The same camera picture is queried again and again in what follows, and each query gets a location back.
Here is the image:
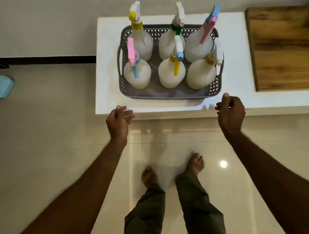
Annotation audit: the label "person's right foot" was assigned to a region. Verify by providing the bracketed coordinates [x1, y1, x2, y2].
[185, 153, 205, 176]

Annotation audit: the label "person's right forearm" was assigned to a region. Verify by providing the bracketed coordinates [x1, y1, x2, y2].
[223, 130, 309, 234]

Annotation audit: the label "person's left hand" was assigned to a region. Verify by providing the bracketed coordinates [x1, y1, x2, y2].
[106, 105, 136, 143]

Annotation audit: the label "group of white spray bottles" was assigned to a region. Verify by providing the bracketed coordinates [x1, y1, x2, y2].
[123, 1, 224, 90]

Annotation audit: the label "grey plastic lattice basket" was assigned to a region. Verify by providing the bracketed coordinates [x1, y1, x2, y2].
[117, 24, 224, 100]

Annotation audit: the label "black skirting strip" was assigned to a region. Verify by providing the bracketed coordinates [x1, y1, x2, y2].
[0, 56, 96, 65]

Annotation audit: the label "person's right hand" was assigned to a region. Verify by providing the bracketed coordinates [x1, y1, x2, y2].
[215, 93, 246, 135]

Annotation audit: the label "olive green trousers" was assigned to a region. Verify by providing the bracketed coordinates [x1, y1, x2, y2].
[124, 172, 226, 234]

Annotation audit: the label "person's left foot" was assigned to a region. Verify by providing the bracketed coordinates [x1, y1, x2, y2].
[141, 166, 158, 189]

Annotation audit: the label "brown wooden board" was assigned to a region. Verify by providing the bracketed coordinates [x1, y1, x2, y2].
[245, 5, 309, 92]

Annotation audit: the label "person's foot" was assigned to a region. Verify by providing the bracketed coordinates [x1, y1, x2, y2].
[185, 153, 205, 176]
[141, 166, 158, 189]

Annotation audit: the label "light blue object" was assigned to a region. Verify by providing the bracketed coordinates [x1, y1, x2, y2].
[0, 75, 15, 99]

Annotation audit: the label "person's left forearm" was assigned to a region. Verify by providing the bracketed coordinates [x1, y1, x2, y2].
[20, 137, 128, 234]

